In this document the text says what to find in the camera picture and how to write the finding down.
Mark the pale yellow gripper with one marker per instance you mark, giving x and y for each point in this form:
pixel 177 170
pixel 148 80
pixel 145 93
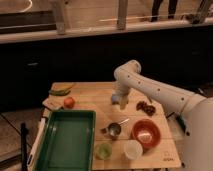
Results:
pixel 122 94

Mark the blue sponge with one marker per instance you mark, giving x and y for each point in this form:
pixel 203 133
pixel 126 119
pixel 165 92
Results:
pixel 115 99

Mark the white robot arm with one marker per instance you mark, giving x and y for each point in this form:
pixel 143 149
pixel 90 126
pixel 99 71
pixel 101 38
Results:
pixel 195 108

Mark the green plastic tray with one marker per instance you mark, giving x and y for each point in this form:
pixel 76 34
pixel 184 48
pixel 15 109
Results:
pixel 68 141

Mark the dark grape bunch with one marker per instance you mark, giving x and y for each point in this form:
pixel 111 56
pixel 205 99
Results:
pixel 148 109

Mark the metal measuring cup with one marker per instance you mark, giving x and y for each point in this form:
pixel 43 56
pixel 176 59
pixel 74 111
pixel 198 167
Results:
pixel 114 129

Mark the red bowl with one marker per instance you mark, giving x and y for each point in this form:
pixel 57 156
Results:
pixel 147 133

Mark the red tomato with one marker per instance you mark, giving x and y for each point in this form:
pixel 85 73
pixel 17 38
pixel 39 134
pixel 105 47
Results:
pixel 69 102

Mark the white cup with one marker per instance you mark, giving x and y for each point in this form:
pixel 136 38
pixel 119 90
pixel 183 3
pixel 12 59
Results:
pixel 133 149

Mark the green cup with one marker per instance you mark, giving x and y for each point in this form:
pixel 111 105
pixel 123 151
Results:
pixel 103 151

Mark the green chili pepper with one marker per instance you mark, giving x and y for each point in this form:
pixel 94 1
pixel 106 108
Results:
pixel 59 92

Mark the black pole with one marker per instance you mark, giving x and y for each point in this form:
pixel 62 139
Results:
pixel 24 156

